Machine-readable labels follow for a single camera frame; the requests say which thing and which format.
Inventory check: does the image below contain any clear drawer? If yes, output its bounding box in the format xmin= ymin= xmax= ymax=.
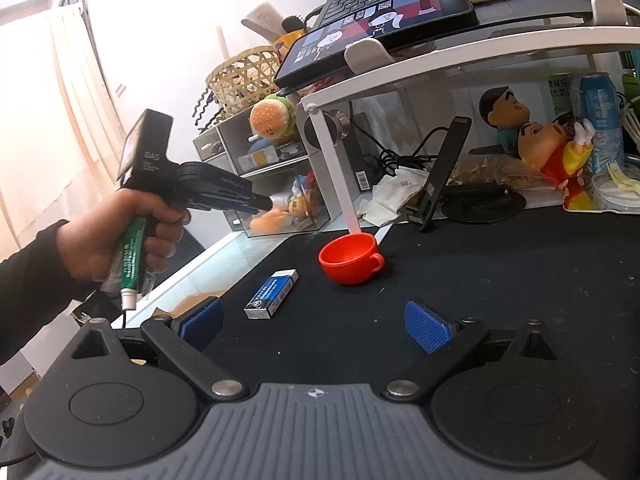
xmin=235 ymin=157 xmax=330 ymax=237

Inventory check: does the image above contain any hanging burger plush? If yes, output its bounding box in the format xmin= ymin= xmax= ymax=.
xmin=250 ymin=94 xmax=295 ymax=140

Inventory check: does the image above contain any red plastic cup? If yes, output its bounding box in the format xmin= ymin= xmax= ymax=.
xmin=318 ymin=232 xmax=385 ymax=286

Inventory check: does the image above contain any black-sleeved left forearm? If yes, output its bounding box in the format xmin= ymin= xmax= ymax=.
xmin=0 ymin=220 xmax=98 ymax=363

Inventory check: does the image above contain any brown bear figurine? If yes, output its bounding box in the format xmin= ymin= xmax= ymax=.
xmin=288 ymin=194 xmax=312 ymax=220

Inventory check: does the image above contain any white crumpled paper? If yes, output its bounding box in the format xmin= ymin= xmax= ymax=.
xmin=357 ymin=167 xmax=428 ymax=228

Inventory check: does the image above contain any black desk mat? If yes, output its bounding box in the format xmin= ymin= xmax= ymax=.
xmin=206 ymin=208 xmax=639 ymax=479

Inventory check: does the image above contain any black phone stand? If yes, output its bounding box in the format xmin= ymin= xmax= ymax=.
xmin=405 ymin=116 xmax=472 ymax=232

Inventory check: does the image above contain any black smartphone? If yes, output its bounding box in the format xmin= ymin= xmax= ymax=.
xmin=274 ymin=0 xmax=477 ymax=90

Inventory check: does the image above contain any yellow cartoon mug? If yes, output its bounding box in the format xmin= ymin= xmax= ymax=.
xmin=272 ymin=28 xmax=306 ymax=62

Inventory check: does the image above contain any blue and red figurine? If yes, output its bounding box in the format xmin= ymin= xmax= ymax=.
xmin=292 ymin=172 xmax=317 ymax=200

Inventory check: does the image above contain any green white tube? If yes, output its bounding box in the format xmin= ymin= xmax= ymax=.
xmin=101 ymin=216 xmax=148 ymax=312

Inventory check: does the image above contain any blue drink can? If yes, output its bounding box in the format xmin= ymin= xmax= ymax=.
xmin=578 ymin=73 xmax=624 ymax=174

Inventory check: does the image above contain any cartoon boy doll green shirt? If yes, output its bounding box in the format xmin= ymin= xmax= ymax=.
xmin=478 ymin=87 xmax=530 ymax=155

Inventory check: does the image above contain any woven bamboo basket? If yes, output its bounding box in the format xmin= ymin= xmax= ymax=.
xmin=205 ymin=46 xmax=281 ymax=115

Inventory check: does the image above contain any white drawer organizer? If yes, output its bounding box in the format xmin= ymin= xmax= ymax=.
xmin=193 ymin=110 xmax=316 ymax=233

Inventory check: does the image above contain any black laptop charging cable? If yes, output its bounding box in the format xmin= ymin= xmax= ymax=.
xmin=349 ymin=102 xmax=449 ymax=179

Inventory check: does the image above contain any white laptop stand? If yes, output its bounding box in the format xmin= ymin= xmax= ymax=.
xmin=300 ymin=0 xmax=639 ymax=229

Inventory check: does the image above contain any blue white card box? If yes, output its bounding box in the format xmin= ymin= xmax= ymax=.
xmin=244 ymin=269 xmax=298 ymax=320

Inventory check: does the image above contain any person's left hand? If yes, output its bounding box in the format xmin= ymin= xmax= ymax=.
xmin=55 ymin=188 xmax=191 ymax=282

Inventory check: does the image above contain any cartoon boy doll red shirt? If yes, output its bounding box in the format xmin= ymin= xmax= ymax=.
xmin=518 ymin=118 xmax=596 ymax=211

